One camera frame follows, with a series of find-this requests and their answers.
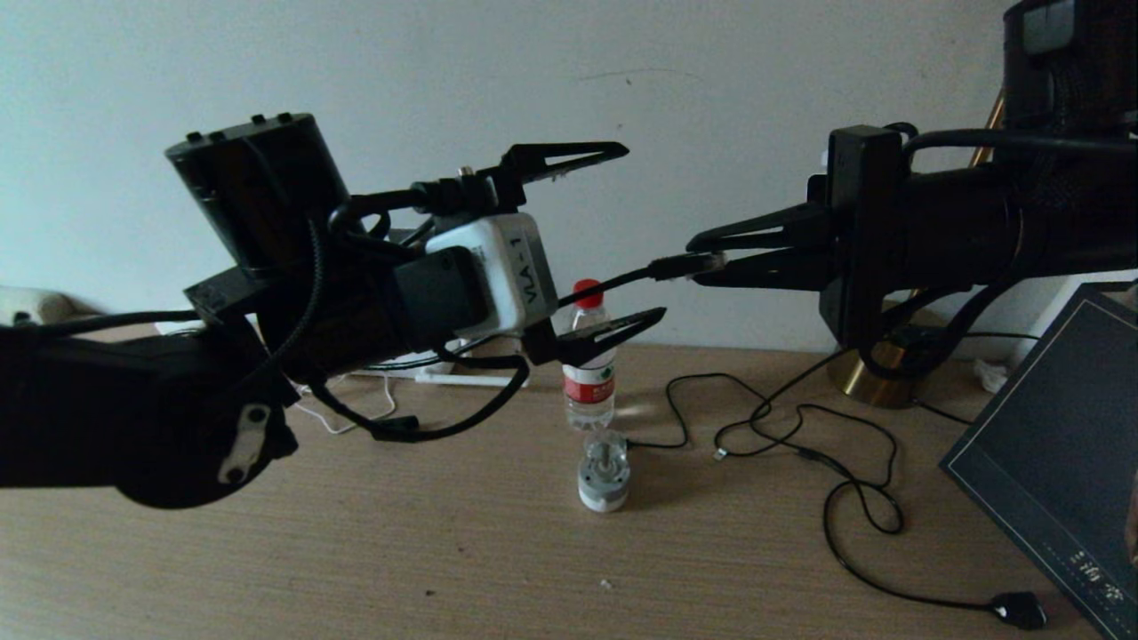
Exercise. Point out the crumpled white tissue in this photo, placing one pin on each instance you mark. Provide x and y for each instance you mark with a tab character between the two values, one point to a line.
987	378

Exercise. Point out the small clear humidifier grey base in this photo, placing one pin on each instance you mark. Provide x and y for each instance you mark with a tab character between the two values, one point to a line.
604	484

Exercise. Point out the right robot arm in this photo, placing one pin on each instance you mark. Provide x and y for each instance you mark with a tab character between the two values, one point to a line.
1022	213

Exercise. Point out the water bottle with red cap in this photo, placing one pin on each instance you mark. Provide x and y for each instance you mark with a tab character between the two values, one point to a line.
588	400

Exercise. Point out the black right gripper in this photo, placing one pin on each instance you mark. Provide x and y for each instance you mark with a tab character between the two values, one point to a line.
862	231

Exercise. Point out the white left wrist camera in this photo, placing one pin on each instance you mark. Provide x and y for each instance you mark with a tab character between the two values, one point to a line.
507	276

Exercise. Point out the white wifi router with antennas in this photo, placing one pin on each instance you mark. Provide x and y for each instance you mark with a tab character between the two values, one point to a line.
480	380

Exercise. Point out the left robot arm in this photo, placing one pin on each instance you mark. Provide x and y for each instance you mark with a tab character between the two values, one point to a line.
133	409

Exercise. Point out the small black lamp connector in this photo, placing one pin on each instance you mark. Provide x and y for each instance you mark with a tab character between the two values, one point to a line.
925	342

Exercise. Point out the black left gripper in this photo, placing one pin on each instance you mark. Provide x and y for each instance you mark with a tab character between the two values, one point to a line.
440	298

